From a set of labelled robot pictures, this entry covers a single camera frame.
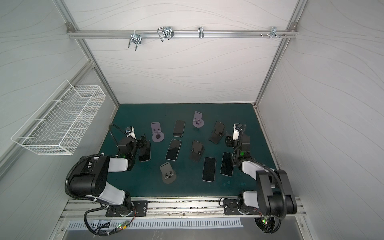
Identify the aluminium crossbar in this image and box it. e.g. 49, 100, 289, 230
67, 29, 299, 40

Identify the metal clamp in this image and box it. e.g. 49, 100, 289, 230
198, 27, 204, 39
128, 33, 142, 51
260, 27, 287, 39
157, 26, 175, 42

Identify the right metal clamp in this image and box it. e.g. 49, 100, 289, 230
260, 27, 287, 39

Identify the dark angular stand right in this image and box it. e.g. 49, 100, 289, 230
209, 121, 225, 145

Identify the teal phone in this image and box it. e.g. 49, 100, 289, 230
221, 152, 234, 177

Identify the white phone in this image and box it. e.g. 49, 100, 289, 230
166, 139, 182, 161

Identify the white slotted cable duct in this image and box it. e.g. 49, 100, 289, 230
67, 218, 244, 231

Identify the round stand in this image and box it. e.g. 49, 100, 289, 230
160, 163, 177, 184
193, 111, 205, 128
151, 122, 165, 143

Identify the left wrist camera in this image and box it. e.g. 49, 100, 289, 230
125, 127, 136, 140

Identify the white wire basket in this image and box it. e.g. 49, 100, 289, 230
11, 80, 106, 156

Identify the left black cable conduit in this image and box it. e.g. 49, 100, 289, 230
64, 123, 130, 201

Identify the purple phone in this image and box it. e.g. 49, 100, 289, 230
202, 157, 216, 183

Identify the front left round stand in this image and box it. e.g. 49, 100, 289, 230
160, 163, 177, 184

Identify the right black cable conduit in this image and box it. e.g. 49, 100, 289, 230
230, 124, 288, 234

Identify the left metal clamp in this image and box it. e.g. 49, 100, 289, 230
128, 33, 142, 51

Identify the back centre round stand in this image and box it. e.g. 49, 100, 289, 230
193, 111, 205, 128

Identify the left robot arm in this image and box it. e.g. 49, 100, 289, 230
65, 136, 151, 217

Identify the back left round stand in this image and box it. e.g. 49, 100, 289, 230
151, 122, 165, 143

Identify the green table mat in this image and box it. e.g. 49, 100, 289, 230
101, 104, 275, 197

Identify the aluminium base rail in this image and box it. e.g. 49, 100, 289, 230
59, 196, 307, 221

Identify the dark centre stand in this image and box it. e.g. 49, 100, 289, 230
189, 140, 205, 163

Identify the black cable conduit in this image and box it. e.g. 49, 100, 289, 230
230, 124, 288, 234
64, 123, 130, 201

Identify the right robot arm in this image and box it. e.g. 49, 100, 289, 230
225, 134, 298, 220

